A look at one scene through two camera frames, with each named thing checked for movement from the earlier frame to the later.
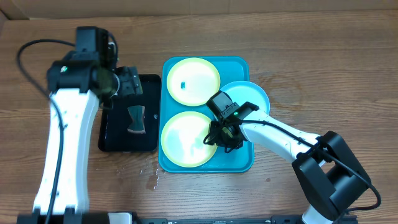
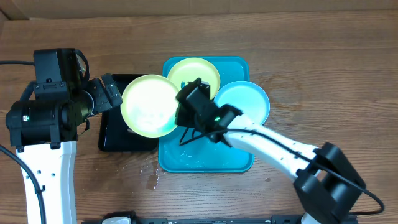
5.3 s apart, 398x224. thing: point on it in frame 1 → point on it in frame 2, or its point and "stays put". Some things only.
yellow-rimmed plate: [191, 81] stays put
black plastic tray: [133, 123] stays put
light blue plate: [245, 91] stays put
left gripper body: [129, 84] → [101, 100]
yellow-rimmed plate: [182, 140] → [148, 106]
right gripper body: [221, 136] → [188, 119]
